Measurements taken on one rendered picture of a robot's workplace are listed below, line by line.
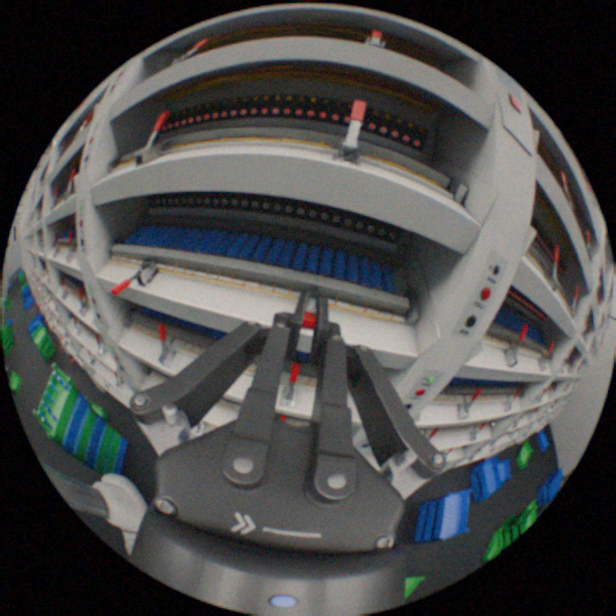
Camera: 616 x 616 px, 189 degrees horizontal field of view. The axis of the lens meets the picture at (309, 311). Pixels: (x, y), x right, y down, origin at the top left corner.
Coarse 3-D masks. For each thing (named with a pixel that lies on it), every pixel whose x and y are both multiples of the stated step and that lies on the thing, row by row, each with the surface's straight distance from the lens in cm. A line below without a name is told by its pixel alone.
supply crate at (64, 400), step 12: (60, 372) 108; (48, 384) 111; (60, 384) 111; (72, 384) 95; (60, 396) 107; (72, 396) 96; (60, 408) 104; (48, 420) 110; (60, 420) 95; (48, 432) 95; (60, 432) 96; (60, 444) 98
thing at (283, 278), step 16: (128, 256) 45; (144, 256) 40; (160, 256) 37; (176, 256) 35; (192, 256) 33; (208, 256) 32; (208, 272) 32; (224, 272) 31; (240, 272) 30; (256, 272) 28; (272, 272) 28; (288, 272) 28; (304, 272) 29; (256, 288) 28; (288, 288) 29; (304, 288) 28; (320, 288) 28; (336, 288) 28; (352, 288) 29; (368, 288) 30; (368, 304) 30; (384, 304) 30; (400, 304) 30
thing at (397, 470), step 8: (392, 456) 10; (400, 456) 10; (408, 456) 9; (384, 464) 10; (392, 464) 9; (400, 464) 9; (408, 464) 9; (384, 472) 10; (392, 472) 9; (400, 472) 9; (408, 472) 10; (392, 480) 9; (400, 480) 9; (408, 480) 9; (416, 480) 10; (424, 480) 10; (400, 488) 9; (408, 488) 9; (416, 488) 9
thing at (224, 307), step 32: (128, 224) 55; (288, 224) 38; (320, 224) 37; (96, 256) 50; (416, 256) 38; (128, 288) 40; (160, 288) 34; (192, 288) 32; (224, 288) 30; (416, 288) 35; (192, 320) 33; (224, 320) 29; (256, 320) 26; (352, 320) 28; (384, 320) 30; (416, 320) 33; (384, 352) 28; (416, 352) 30
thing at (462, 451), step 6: (468, 444) 112; (444, 450) 102; (450, 450) 98; (456, 450) 110; (462, 450) 114; (468, 450) 112; (372, 456) 82; (444, 456) 101; (450, 456) 107; (456, 456) 111; (462, 456) 114; (372, 462) 83; (378, 468) 85
